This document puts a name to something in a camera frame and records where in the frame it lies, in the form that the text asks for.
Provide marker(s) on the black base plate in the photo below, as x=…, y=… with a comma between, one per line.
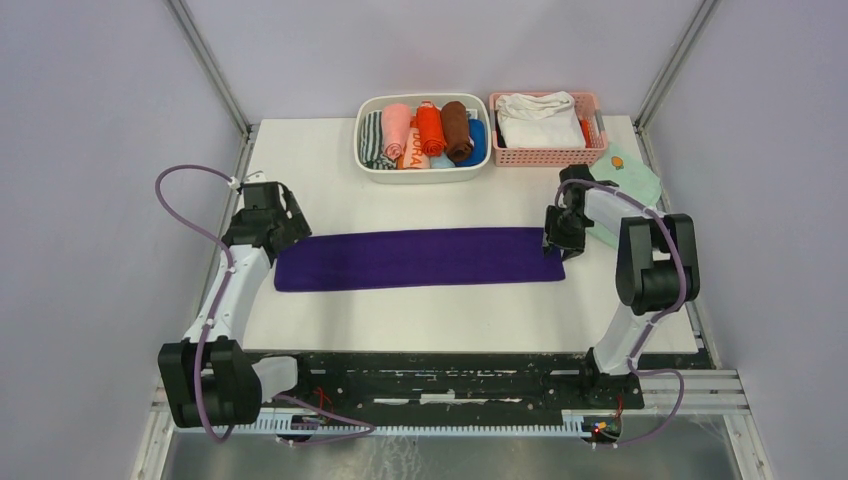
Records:
x=341, y=381

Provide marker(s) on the purple towel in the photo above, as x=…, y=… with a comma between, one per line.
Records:
x=416, y=258

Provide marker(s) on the light blue rolled towel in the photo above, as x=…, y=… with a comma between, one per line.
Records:
x=441, y=162

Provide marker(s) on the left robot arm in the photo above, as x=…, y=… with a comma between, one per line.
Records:
x=208, y=378

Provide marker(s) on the aluminium frame post left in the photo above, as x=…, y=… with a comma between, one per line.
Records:
x=186, y=23

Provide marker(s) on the aluminium frame post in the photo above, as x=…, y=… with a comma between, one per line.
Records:
x=674, y=63
x=186, y=23

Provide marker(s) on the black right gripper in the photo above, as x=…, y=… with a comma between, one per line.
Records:
x=572, y=246

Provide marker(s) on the green white striped rolled towel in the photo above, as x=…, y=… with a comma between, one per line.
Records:
x=371, y=144

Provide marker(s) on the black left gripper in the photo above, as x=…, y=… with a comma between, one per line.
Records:
x=295, y=226

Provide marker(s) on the aluminium frame post right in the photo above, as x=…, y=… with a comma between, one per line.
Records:
x=674, y=63

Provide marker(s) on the red orange rolled towel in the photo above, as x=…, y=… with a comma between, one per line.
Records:
x=429, y=124

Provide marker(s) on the white plastic tub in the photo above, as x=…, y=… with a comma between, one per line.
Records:
x=478, y=110

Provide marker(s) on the orange white lettered rolled towel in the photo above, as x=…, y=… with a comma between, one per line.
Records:
x=413, y=156

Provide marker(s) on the aluminium rail front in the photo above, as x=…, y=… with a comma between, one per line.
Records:
x=663, y=397

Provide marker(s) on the white cloth in basket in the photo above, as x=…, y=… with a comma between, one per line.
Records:
x=539, y=122

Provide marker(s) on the dark blue rolled towel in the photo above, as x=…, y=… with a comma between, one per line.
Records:
x=477, y=131

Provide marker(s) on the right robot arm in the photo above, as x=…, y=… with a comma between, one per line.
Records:
x=657, y=268

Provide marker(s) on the pink plastic basket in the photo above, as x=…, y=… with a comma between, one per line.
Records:
x=591, y=121

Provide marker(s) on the mint green cartoon towel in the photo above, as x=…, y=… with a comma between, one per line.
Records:
x=630, y=173

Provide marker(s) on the brown rolled towel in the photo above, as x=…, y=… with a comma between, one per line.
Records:
x=456, y=131

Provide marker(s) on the pink towel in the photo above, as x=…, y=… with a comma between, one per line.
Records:
x=395, y=125

